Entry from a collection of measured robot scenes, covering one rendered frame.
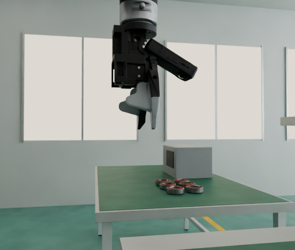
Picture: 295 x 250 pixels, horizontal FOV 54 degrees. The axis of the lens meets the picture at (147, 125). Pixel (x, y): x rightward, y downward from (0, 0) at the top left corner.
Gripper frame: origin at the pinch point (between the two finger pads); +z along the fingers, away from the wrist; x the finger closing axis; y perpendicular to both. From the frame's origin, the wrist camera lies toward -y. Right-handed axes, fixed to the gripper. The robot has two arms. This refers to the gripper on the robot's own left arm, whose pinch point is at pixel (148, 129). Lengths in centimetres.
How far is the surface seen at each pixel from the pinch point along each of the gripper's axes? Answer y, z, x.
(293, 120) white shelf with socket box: -66, -4, -42
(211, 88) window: -192, -70, -398
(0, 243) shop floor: 99, 115, -265
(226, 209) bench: -61, 42, -87
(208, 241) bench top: -31, 40, -43
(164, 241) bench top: -16, 40, -46
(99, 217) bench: 6, 43, -88
